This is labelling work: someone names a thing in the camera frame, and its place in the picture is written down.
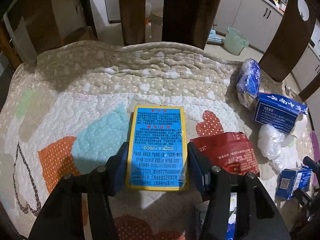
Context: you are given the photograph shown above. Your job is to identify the purple plastic waste basket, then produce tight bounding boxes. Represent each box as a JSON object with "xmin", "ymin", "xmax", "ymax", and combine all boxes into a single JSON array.
[{"xmin": 310, "ymin": 131, "xmax": 320, "ymax": 162}]

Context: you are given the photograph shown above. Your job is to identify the green lined trash bin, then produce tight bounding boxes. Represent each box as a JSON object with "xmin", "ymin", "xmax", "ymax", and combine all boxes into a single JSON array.
[{"xmin": 223, "ymin": 27, "xmax": 249, "ymax": 56}]

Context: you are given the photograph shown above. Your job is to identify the yellow blue box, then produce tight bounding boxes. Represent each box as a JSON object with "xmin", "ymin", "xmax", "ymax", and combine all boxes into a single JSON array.
[{"xmin": 125, "ymin": 106, "xmax": 188, "ymax": 191}]

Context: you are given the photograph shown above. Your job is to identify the red snack bag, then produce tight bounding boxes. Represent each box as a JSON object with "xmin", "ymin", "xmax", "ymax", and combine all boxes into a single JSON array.
[{"xmin": 191, "ymin": 132, "xmax": 260, "ymax": 176}]

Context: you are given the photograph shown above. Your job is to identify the clear plastic bag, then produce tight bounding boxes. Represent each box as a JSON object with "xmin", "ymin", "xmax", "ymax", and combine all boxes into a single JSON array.
[{"xmin": 258, "ymin": 124, "xmax": 300, "ymax": 174}]

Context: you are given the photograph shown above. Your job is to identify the blue Chinese text box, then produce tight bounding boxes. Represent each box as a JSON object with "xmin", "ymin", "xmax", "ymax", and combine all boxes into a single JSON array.
[{"xmin": 254, "ymin": 93, "xmax": 308, "ymax": 134}]

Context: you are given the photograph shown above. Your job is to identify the quilted heart pattern cushion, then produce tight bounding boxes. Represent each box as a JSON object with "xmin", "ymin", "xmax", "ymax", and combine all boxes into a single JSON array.
[{"xmin": 1, "ymin": 41, "xmax": 260, "ymax": 237}]

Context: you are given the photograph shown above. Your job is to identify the grey kitchen cabinets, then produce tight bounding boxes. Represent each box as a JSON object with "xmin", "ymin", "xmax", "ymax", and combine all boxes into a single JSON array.
[{"xmin": 215, "ymin": 0, "xmax": 320, "ymax": 136}]

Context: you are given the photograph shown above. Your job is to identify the floral tissue packet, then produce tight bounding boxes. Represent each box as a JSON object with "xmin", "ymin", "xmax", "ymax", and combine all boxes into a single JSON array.
[{"xmin": 225, "ymin": 192, "xmax": 237, "ymax": 240}]

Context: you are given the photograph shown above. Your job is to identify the blue white tissue pack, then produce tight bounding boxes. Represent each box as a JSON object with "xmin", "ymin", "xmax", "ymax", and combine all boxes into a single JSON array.
[{"xmin": 236, "ymin": 58, "xmax": 261, "ymax": 109}]

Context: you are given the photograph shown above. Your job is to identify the small blue QR box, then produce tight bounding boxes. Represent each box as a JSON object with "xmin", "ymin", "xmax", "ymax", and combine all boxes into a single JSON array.
[{"xmin": 276, "ymin": 166, "xmax": 312, "ymax": 200}]

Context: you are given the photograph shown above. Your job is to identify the blue flat mop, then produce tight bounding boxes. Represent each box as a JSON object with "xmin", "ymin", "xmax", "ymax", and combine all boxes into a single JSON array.
[{"xmin": 207, "ymin": 29, "xmax": 224, "ymax": 46}]

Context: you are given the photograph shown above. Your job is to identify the dark wooden chair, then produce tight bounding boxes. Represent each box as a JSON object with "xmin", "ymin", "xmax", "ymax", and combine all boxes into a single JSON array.
[{"xmin": 0, "ymin": 0, "xmax": 320, "ymax": 103}]

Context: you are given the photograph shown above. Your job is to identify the white plastic bucket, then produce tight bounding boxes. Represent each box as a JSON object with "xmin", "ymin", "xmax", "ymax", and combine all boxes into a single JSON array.
[{"xmin": 144, "ymin": 2, "xmax": 152, "ymax": 25}]

